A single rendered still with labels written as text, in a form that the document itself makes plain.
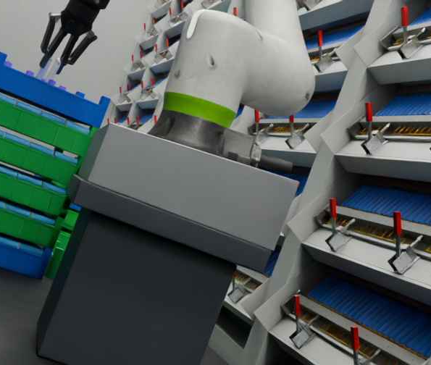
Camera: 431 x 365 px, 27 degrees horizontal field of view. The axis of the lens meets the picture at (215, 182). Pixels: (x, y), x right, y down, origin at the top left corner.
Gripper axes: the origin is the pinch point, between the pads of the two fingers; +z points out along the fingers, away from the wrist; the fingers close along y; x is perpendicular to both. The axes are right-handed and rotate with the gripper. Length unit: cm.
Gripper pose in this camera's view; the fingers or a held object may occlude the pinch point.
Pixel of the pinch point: (48, 70)
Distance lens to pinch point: 230.9
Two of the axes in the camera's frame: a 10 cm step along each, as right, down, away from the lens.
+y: 8.0, 3.2, 5.0
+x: -2.8, -5.3, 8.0
